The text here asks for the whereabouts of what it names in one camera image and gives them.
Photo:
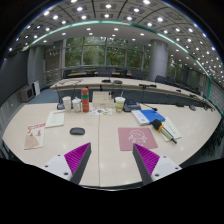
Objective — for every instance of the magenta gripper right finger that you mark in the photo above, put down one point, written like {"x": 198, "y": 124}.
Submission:
{"x": 151, "y": 166}

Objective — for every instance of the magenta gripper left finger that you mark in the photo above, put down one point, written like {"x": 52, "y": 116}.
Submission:
{"x": 70, "y": 166}

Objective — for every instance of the pink mouse pad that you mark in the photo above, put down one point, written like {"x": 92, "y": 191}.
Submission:
{"x": 140, "y": 136}

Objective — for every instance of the dark grey computer mouse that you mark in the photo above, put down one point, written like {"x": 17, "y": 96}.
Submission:
{"x": 77, "y": 131}

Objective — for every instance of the black microphone with yellow band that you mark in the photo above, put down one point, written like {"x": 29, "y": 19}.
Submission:
{"x": 157, "y": 124}

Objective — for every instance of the white paper document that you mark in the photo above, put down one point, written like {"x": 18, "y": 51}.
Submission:
{"x": 171, "y": 128}

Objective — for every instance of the red and white paper bag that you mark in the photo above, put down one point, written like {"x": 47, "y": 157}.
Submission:
{"x": 35, "y": 136}

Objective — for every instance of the white booklet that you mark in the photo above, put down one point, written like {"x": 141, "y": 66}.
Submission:
{"x": 55, "y": 118}

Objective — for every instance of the blue folder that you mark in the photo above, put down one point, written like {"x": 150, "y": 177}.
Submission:
{"x": 148, "y": 116}

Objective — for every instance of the white book under folder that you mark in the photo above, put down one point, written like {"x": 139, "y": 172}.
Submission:
{"x": 140, "y": 117}

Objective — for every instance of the colourful sticker sheet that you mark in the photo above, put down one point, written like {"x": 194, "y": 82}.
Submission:
{"x": 100, "y": 111}

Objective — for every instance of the dark conference phone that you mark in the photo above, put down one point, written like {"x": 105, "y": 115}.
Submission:
{"x": 128, "y": 107}

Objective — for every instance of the white lidded mug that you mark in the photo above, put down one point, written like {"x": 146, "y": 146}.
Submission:
{"x": 76, "y": 102}

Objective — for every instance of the white paper cup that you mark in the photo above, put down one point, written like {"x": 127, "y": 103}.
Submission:
{"x": 67, "y": 103}

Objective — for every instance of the green and white drink cup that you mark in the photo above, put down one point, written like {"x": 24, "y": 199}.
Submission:
{"x": 119, "y": 103}

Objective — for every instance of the beige cardboard box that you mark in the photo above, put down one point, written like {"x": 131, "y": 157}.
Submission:
{"x": 102, "y": 99}

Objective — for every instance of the long curved conference desk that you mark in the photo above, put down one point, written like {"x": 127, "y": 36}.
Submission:
{"x": 125, "y": 84}

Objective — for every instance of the red thermos bottle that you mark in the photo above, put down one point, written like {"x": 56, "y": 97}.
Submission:
{"x": 85, "y": 99}

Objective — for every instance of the grey box cabinet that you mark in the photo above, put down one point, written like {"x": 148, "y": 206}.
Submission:
{"x": 26, "y": 94}

